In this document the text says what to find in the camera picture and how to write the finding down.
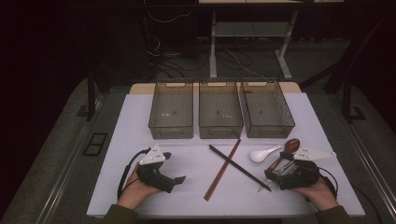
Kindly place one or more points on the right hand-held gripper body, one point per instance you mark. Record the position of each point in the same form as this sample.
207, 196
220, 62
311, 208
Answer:
300, 179

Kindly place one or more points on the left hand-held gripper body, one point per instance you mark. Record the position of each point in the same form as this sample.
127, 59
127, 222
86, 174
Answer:
152, 177

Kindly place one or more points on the brown wooden spoon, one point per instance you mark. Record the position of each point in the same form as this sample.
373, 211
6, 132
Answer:
292, 145

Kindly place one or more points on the silver fork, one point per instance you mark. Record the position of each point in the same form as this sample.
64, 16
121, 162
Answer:
289, 169

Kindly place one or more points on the white ceramic spoon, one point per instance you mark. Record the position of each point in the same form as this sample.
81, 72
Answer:
258, 156

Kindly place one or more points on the transparent grey plastic bin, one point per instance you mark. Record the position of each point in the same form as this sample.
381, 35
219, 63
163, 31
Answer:
264, 112
186, 132
219, 93

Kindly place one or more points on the person's left hand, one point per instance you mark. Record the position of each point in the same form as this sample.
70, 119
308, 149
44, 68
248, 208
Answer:
134, 193

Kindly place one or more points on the person's right hand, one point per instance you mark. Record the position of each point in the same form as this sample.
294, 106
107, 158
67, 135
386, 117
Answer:
322, 194

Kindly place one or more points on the black metal stand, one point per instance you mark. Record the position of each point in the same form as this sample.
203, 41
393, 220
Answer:
347, 102
351, 56
91, 99

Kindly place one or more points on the metal floor rail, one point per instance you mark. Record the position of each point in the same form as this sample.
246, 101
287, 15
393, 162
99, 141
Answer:
71, 155
370, 161

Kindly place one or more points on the white metal-frame desk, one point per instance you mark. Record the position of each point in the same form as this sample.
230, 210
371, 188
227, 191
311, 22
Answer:
212, 46

